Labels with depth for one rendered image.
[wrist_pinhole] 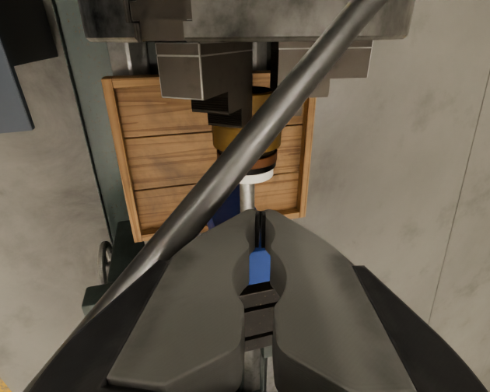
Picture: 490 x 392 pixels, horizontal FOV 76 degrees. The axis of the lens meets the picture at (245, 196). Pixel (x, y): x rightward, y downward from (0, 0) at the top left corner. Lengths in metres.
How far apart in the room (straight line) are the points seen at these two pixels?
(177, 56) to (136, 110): 0.32
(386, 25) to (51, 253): 1.73
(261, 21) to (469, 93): 2.06
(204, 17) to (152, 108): 0.36
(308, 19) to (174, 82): 0.11
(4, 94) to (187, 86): 0.54
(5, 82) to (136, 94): 0.27
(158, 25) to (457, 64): 1.96
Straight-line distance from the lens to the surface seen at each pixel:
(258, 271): 0.46
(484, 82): 2.30
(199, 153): 0.60
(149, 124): 0.58
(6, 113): 0.76
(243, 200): 0.42
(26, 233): 1.79
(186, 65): 0.25
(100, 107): 0.93
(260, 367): 1.13
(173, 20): 0.24
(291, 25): 0.22
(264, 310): 0.74
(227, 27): 0.22
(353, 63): 0.40
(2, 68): 0.75
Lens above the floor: 1.44
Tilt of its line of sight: 59 degrees down
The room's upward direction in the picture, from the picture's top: 150 degrees clockwise
